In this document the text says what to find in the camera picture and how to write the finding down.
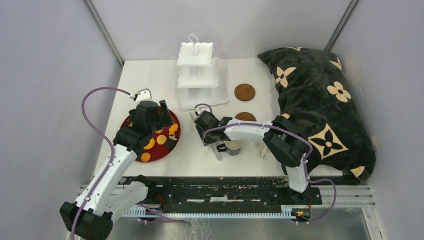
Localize black floral pillow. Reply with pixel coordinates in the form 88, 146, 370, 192
257, 47, 376, 183

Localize black white-lined mug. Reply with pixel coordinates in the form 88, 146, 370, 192
216, 140, 244, 156

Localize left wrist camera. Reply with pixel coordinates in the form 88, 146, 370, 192
129, 88, 153, 104

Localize chocolate chip cookie lower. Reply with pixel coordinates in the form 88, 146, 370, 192
140, 152, 151, 162

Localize orange fish-shaped pastry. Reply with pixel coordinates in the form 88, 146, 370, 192
168, 123, 179, 136

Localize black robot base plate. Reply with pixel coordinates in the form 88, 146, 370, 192
141, 176, 323, 214

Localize far brown wooden coaster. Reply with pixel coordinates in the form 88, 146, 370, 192
234, 83, 256, 102

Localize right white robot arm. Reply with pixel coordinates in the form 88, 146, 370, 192
190, 110, 313, 204

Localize metal serving tongs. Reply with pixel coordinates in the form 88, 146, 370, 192
189, 110, 222, 162

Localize white three-tier dessert stand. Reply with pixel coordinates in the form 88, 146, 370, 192
176, 32, 228, 111

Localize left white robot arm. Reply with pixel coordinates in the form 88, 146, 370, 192
59, 100, 173, 240

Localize cream green-lined mug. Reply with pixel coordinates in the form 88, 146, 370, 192
256, 142, 269, 159

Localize white star cookie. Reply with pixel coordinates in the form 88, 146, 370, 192
168, 135, 178, 141

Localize near brown wooden coaster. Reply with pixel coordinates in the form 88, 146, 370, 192
234, 111, 257, 122

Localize dark chocolate sandwich cookie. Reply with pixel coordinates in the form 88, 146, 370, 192
164, 139, 177, 150

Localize brown wooden coaster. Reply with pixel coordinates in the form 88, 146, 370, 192
234, 83, 256, 102
234, 111, 257, 122

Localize large orange egg tart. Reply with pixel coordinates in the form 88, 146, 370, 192
143, 138, 156, 150

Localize dark red round tray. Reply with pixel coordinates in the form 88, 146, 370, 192
135, 110, 182, 163

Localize round beige biscuit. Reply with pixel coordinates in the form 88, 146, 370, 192
156, 134, 168, 145

